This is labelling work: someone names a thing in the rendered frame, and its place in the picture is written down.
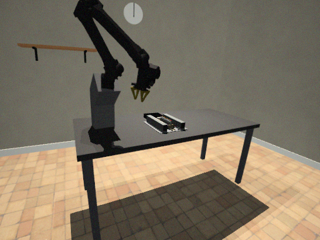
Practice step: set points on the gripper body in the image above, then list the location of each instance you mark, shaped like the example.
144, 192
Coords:
140, 85

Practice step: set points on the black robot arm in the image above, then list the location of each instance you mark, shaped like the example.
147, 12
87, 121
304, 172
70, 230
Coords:
85, 11

